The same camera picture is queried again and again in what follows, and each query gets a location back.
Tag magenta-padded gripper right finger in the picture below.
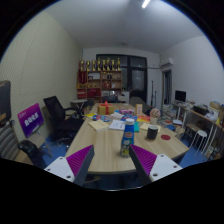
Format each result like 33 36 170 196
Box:
129 143 184 185

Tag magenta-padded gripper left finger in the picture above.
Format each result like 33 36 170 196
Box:
44 144 96 187

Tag blue white-capped drink bottle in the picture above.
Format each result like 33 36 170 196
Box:
119 118 136 158

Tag black backpack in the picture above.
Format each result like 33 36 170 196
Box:
18 139 48 168

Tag black mug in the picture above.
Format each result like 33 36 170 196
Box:
146 124 159 141

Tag beige notebook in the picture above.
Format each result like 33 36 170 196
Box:
139 122 162 133
88 119 110 132

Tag black office chair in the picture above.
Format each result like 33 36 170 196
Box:
43 95 85 143

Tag white round stool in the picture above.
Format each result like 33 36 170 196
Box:
189 129 208 158

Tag pink potted flowers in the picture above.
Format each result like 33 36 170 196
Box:
149 107 162 125

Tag purple sign board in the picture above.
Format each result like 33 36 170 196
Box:
17 102 45 139

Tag grey striped chair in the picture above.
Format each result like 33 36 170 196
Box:
0 121 20 161

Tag blue red printed booklet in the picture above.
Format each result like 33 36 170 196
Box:
120 114 138 122

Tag small tan upright box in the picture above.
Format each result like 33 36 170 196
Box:
134 103 144 117

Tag white paper booklet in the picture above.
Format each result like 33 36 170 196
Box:
108 119 127 131

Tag wooden side desk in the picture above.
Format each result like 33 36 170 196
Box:
173 101 224 158

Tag blue printed leaflet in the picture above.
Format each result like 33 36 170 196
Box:
92 114 113 123

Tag pink patterned box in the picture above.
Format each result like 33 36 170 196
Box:
119 108 134 115

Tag small white table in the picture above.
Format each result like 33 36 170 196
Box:
69 98 88 114

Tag black computer monitor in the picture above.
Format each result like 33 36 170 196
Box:
174 89 187 103

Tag yellow red-ribboned gift box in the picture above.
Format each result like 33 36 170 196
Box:
97 100 115 116

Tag black orange-trimmed bag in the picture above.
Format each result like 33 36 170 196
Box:
0 79 12 128

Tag wooden shelf unit with trophies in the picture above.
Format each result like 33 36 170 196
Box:
76 58 123 103

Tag white air conditioner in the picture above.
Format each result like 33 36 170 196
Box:
160 57 175 68

